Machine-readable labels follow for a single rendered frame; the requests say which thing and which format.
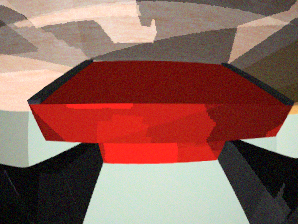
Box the orange panel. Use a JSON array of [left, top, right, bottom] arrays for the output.
[[242, 40, 298, 115]]

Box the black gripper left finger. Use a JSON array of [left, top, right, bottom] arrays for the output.
[[0, 143, 104, 224]]

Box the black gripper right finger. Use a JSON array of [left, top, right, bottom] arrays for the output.
[[218, 140, 298, 224]]

